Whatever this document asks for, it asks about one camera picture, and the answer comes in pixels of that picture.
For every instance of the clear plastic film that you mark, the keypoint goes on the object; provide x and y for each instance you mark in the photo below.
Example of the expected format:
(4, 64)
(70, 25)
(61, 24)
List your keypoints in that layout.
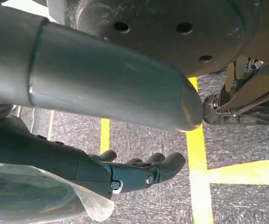
(19, 198)

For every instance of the yellow floor tape square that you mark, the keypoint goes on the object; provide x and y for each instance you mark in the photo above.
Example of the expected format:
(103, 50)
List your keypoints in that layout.
(105, 136)
(198, 185)

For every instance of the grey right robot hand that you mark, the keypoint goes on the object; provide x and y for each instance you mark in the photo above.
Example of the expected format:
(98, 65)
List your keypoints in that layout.
(102, 80)

